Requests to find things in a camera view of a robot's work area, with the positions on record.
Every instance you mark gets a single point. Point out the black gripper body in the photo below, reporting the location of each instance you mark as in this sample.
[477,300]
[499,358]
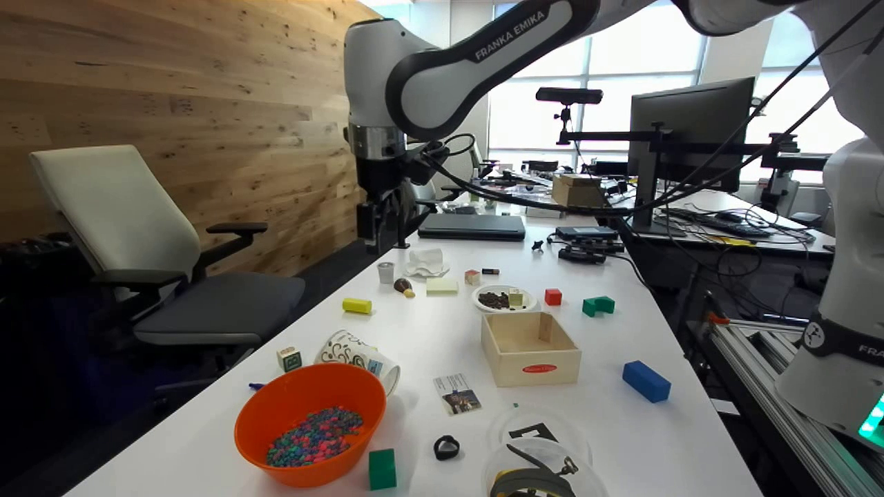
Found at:
[383,204]

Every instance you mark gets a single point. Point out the pale yellow block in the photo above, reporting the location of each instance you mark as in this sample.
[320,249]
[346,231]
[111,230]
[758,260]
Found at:
[441,288]

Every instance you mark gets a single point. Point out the green arch block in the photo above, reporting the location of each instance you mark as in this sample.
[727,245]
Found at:
[600,303]

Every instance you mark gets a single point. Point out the blue block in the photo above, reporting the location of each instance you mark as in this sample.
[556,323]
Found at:
[646,382]

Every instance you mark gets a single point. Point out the small white cup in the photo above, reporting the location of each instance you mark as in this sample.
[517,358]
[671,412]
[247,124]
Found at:
[385,270]

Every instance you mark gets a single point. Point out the crumpled white plastic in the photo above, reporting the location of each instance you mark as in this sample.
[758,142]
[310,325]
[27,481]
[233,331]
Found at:
[426,263]

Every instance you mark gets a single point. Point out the brown small object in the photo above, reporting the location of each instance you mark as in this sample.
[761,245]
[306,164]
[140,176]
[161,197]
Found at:
[406,288]

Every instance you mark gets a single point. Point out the closed laptop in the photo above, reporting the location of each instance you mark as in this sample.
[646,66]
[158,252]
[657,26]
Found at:
[473,227]

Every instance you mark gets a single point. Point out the small round pink object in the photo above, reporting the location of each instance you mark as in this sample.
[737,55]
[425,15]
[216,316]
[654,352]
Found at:
[473,276]

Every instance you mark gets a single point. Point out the patterned mug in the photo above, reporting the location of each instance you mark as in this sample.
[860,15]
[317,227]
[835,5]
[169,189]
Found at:
[349,347]

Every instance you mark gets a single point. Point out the white plate with food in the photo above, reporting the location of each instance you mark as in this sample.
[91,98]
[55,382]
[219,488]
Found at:
[504,299]

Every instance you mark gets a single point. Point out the wooden crate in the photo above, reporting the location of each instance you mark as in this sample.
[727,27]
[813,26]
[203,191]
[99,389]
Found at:
[580,193]

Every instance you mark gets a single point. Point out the small wooden cube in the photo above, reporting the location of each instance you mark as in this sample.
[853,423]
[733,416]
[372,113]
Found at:
[290,358]

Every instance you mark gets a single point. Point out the red cube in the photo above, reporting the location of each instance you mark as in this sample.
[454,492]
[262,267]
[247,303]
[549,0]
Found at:
[555,295]

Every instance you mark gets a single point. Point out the black device on table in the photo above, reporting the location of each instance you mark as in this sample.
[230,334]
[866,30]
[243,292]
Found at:
[588,243]

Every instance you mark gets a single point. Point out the wooden box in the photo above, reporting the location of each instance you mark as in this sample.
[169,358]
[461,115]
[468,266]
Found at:
[528,347]

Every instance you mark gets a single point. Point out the small printed card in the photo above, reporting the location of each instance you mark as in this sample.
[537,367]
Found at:
[458,392]

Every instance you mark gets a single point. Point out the orange bowl with beads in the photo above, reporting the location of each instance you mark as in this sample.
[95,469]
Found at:
[310,426]

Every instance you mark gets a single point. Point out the white office chair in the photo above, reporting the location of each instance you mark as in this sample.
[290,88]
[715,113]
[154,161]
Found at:
[140,240]

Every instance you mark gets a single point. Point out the green cube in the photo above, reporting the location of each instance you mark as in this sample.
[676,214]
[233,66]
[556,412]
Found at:
[383,469]

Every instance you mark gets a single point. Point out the computer monitor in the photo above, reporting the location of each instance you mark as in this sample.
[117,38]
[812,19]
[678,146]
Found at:
[689,136]

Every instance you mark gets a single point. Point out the clear lid with tape roll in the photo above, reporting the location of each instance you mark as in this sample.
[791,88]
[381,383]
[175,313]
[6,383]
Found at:
[540,454]

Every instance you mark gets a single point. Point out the black camera on stand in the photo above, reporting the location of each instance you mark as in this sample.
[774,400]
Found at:
[567,100]

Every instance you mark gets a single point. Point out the metal rail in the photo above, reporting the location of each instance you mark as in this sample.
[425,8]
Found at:
[816,415]

